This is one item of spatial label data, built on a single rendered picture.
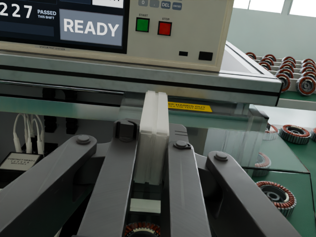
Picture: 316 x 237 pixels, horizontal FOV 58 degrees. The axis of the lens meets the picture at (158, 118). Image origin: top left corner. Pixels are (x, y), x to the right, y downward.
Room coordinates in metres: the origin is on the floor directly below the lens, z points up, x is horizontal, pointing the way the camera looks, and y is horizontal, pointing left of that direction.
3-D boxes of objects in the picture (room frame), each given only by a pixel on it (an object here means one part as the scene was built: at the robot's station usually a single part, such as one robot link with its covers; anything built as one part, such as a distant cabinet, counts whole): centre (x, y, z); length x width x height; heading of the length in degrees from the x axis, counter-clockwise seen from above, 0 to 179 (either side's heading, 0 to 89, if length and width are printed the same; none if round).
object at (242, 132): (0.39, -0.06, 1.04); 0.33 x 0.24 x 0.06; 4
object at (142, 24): (0.50, 0.04, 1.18); 0.02 x 0.01 x 0.02; 94
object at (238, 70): (0.69, 0.14, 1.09); 0.68 x 0.44 x 0.05; 94
